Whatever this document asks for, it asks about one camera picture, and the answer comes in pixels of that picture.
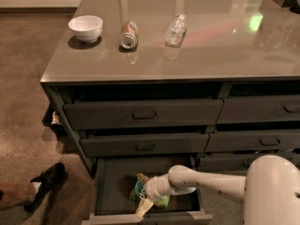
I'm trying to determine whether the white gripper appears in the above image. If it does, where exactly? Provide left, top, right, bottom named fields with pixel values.
left=135, top=174, right=174, bottom=218

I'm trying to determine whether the green rice chip bag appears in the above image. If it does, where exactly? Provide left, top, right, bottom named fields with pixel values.
left=129, top=173, right=170, bottom=209

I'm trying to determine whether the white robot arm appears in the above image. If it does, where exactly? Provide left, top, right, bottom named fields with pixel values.
left=136, top=155, right=300, bottom=225

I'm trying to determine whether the open bottom left drawer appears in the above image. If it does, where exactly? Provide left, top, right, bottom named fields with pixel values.
left=82, top=155, right=212, bottom=225

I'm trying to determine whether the middle left drawer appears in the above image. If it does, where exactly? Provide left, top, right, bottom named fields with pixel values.
left=81, top=133, right=209, bottom=157

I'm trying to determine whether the top left drawer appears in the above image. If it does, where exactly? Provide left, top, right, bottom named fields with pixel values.
left=64, top=98, right=223, bottom=129

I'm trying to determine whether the bottom right drawer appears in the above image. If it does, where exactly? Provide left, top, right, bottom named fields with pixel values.
left=197, top=153, right=300, bottom=173

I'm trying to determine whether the dark grey drawer cabinet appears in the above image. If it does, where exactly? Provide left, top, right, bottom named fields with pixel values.
left=39, top=0, right=300, bottom=225

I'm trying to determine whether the middle right drawer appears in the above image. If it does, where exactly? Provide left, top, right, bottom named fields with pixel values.
left=205, top=129, right=300, bottom=152

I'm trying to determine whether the top right drawer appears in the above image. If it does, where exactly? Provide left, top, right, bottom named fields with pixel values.
left=217, top=96, right=300, bottom=124

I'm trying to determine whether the black shoe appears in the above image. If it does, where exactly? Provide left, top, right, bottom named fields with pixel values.
left=23, top=163, right=68, bottom=213

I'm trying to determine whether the black side bin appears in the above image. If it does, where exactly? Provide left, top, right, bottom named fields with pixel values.
left=42, top=105, right=67, bottom=137

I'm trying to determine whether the tan trouser leg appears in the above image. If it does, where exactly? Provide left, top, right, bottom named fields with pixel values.
left=0, top=181, right=36, bottom=210

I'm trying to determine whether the tan soda can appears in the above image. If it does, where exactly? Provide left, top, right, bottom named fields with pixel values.
left=119, top=21, right=138, bottom=50

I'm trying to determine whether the clear plastic water bottle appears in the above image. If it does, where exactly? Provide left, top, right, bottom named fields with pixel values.
left=165, top=14, right=188, bottom=46

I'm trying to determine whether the white ceramic bowl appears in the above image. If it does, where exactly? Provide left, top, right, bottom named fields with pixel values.
left=68, top=15, right=103, bottom=43

